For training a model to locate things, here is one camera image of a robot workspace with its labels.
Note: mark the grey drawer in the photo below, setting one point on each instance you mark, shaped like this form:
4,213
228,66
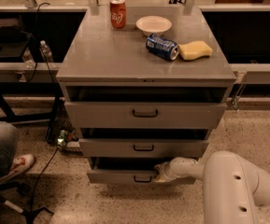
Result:
141,171
142,148
144,115

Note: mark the blue soda can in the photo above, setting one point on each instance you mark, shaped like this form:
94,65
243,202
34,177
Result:
162,47

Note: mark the grey metal drawer cabinet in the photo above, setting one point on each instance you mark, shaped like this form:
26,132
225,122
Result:
108,65

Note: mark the black office chair base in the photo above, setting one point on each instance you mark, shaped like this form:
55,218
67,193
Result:
22,189

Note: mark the yellow sponge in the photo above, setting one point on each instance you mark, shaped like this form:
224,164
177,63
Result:
195,50

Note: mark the white bowl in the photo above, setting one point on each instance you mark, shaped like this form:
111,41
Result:
153,25

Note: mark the grey top drawer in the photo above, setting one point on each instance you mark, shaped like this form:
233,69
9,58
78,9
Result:
144,115

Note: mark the black side table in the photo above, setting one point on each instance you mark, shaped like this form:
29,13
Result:
23,69

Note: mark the grey bottom drawer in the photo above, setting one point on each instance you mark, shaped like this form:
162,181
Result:
141,171

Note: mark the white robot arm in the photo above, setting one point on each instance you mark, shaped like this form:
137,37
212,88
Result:
232,186

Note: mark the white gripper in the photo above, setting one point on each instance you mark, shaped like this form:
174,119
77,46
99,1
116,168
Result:
174,169

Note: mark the grey middle drawer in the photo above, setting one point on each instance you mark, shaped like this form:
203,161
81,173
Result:
142,148

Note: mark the clear plastic water bottle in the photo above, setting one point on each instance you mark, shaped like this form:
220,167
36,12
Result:
46,51

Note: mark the green bottle on floor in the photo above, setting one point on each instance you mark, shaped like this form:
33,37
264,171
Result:
62,138

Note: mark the white orange sneaker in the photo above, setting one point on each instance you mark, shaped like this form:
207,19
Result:
19,165

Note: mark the red cola can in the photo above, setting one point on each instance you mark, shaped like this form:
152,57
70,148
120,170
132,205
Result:
118,13

